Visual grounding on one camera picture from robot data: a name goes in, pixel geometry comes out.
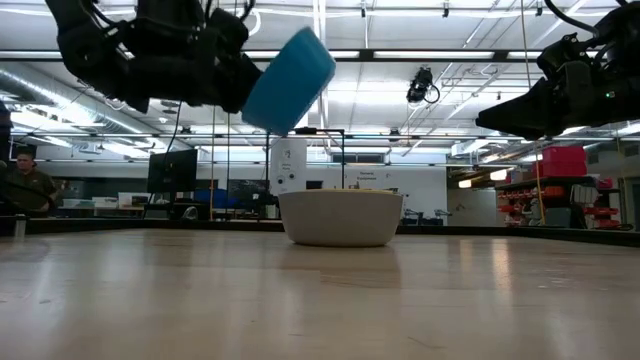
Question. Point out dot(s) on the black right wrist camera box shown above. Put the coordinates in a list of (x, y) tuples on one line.
[(560, 52)]

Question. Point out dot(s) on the white box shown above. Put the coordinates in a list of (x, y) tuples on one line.
[(132, 200)]

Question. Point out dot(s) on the dark storage shelf rack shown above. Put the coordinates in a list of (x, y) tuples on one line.
[(545, 181)]

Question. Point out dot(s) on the teal box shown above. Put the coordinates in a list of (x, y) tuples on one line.
[(558, 217)]

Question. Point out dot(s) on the blue plastic bowl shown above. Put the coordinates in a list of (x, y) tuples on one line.
[(290, 82)]

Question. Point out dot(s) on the small white post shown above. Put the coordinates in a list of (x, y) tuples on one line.
[(20, 227)]

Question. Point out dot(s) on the black computer monitor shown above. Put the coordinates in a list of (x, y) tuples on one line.
[(172, 171)]

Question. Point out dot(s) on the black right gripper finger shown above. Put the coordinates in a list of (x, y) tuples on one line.
[(525, 107), (535, 132)]

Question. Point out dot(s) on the black metal frame stand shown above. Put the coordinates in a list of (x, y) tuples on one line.
[(267, 160)]

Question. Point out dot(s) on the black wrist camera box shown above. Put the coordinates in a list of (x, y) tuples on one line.
[(560, 52), (229, 30)]

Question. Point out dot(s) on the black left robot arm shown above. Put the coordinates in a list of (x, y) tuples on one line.
[(85, 50)]

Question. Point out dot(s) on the blue bin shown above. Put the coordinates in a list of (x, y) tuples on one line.
[(220, 197)]

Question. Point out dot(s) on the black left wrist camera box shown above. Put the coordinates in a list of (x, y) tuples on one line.
[(229, 30)]

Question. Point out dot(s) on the red storage crate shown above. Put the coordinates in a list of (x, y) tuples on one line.
[(560, 169), (564, 154)]

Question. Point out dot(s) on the white pillar with sign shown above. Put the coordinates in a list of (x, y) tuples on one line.
[(288, 160)]

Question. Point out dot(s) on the white plastic bowl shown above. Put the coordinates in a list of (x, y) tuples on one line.
[(340, 220)]

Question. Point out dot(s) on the black ceiling camera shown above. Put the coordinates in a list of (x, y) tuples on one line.
[(419, 85)]

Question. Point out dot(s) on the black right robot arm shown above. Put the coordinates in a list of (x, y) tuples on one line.
[(620, 30)]

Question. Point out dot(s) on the person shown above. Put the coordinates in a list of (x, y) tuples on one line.
[(30, 181)]

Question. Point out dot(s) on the long ceiling light bar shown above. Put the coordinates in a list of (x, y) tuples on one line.
[(430, 54)]

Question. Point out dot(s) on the white container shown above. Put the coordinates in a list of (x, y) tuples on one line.
[(585, 193)]

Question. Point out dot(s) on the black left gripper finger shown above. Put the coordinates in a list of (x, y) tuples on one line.
[(242, 85)]

